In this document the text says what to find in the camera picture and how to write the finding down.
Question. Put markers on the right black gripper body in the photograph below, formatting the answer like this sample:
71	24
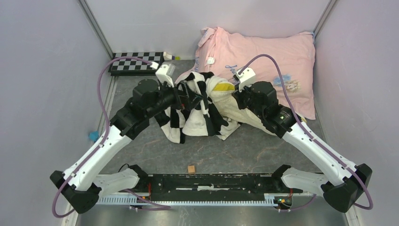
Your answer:
244	99

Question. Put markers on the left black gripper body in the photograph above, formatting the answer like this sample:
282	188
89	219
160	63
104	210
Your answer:
169	96

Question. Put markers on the black white checkered pillowcase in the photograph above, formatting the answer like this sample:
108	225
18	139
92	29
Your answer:
205	119

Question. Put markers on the white pillow yellow edge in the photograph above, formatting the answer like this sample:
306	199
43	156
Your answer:
237	106

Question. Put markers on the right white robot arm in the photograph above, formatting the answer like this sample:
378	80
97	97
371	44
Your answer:
341	182

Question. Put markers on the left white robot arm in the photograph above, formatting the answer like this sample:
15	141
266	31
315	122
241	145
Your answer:
81	185

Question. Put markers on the pink pillow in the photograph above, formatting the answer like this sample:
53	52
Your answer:
224	53

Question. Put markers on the small white bottle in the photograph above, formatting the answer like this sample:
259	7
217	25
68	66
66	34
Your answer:
168	56

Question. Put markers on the checkerboard calibration board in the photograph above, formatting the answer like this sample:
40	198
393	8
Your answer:
132	67

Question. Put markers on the small brown block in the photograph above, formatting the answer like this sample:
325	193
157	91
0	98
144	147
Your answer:
191	169

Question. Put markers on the blue small object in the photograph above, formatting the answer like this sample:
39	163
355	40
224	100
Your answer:
93	136

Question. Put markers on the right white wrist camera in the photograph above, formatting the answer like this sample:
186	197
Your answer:
245	78

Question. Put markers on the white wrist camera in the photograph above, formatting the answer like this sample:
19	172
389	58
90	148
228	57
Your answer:
245	78
163	73

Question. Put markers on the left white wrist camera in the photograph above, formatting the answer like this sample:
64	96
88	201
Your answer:
163	73

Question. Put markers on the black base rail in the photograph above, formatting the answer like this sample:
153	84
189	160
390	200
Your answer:
211	187

